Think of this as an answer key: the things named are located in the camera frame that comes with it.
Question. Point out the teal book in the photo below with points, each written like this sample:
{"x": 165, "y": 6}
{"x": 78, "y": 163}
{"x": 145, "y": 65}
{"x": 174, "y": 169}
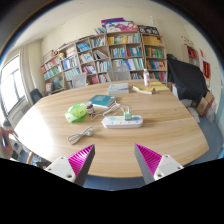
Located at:
{"x": 104, "y": 101}

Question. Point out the clear plastic bottle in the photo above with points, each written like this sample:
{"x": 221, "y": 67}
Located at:
{"x": 146, "y": 78}

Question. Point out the grey chair left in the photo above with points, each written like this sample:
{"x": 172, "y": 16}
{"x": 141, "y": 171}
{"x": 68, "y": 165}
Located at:
{"x": 79, "y": 80}

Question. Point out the black cloth cover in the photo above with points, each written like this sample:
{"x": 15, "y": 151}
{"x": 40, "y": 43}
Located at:
{"x": 189, "y": 79}

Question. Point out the small dark jar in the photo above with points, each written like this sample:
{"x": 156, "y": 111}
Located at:
{"x": 89, "y": 107}

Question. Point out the window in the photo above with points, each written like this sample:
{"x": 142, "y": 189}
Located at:
{"x": 12, "y": 88}

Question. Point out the grey chair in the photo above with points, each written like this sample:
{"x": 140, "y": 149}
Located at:
{"x": 79, "y": 80}
{"x": 119, "y": 73}

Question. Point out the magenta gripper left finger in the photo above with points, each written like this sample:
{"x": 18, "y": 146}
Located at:
{"x": 75, "y": 167}

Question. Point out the white power strip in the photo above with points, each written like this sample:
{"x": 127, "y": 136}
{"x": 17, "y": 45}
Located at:
{"x": 120, "y": 122}

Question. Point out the wooden bookshelf with books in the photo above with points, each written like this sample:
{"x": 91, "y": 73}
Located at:
{"x": 94, "y": 55}

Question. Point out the green plastic bag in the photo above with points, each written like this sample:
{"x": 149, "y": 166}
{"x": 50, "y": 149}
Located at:
{"x": 75, "y": 112}

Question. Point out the dark chair by window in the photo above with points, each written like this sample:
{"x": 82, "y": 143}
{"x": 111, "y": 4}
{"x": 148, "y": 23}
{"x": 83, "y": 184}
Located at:
{"x": 35, "y": 95}

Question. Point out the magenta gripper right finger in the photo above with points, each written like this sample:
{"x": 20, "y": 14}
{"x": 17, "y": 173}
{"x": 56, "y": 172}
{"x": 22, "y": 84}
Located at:
{"x": 153, "y": 165}

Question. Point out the cardboard box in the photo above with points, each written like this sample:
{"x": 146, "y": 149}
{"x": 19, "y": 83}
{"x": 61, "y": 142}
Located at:
{"x": 205, "y": 104}

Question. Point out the yellow booklet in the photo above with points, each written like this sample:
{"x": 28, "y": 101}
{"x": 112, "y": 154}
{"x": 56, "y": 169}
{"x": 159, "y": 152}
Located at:
{"x": 159, "y": 87}

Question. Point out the green charger plug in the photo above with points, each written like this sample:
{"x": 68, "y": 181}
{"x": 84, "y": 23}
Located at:
{"x": 127, "y": 116}

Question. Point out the yellow book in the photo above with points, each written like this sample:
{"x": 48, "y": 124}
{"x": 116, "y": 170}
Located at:
{"x": 143, "y": 89}

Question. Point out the grey chair middle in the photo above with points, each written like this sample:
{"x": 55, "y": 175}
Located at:
{"x": 119, "y": 73}

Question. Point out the grey book stack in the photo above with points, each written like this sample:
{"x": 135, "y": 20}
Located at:
{"x": 121, "y": 88}

